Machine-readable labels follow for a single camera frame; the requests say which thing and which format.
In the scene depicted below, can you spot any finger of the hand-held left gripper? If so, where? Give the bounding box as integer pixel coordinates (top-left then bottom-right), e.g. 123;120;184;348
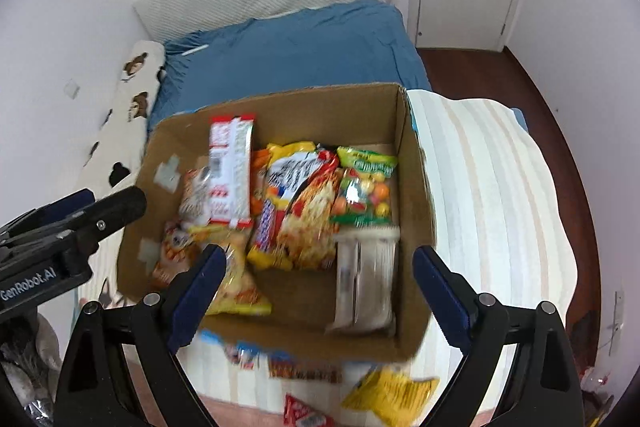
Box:
65;186;148;253
0;188;96;238

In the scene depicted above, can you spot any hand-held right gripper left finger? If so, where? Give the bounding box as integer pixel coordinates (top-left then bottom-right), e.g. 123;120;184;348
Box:
52;243;228;427

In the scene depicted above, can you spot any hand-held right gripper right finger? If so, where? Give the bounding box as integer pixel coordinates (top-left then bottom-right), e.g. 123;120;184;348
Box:
412;245;586;427

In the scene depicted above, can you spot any yellow bread snack packet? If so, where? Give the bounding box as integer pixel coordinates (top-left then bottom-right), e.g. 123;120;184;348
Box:
190;224;273;317

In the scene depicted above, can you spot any brown snack packet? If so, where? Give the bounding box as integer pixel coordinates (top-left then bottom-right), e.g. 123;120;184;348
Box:
150;219;206;290

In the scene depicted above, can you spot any clear snack pack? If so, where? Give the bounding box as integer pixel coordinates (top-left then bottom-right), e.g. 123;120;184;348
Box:
327;227;401;335

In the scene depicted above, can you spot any orange snack packet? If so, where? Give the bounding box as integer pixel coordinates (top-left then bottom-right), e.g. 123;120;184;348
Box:
249;149;271;218

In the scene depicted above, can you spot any long white red packet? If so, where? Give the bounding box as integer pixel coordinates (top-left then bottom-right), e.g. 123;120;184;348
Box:
207;113;257;228

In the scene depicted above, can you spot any yellow instant noodle packet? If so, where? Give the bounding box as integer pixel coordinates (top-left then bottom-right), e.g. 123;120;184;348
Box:
246;147;346;272

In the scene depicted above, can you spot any green candy packet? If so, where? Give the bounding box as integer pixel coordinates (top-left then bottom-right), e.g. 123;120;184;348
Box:
330;146;399;228

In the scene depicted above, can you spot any printed cardboard box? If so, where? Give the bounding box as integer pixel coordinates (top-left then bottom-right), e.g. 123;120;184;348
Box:
116;82;438;383

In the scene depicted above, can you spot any bear print long pillow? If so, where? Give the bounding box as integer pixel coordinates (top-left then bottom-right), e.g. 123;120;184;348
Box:
82;39;166;188

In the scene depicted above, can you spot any yellow crinkled snack packet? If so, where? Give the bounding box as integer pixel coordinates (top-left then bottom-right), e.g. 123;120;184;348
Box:
341;367;441;427

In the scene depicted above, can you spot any cat print blanket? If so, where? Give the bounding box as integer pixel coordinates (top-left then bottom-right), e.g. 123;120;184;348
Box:
80;89;576;427

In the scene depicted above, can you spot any red triangular snack packet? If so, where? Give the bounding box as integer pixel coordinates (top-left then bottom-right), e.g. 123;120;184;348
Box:
282;393;336;427

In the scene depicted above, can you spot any blue bed sheet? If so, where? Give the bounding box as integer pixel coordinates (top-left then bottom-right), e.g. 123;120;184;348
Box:
147;0;528;132

